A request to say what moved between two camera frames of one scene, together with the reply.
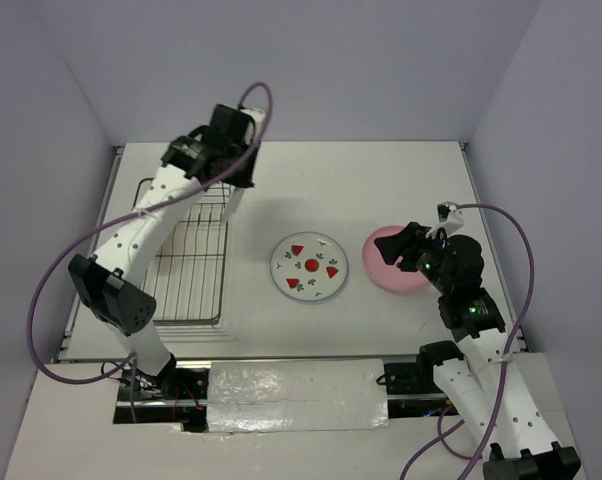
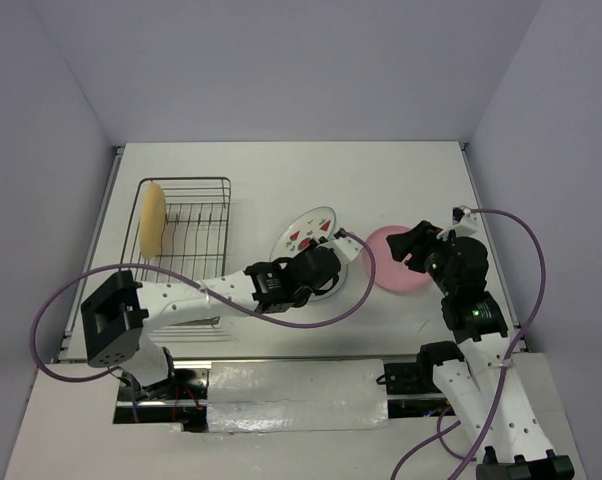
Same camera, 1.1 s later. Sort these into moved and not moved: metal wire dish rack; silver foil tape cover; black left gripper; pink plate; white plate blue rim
Moved: white plate blue rim; black left gripper
Not moved: pink plate; metal wire dish rack; silver foil tape cover
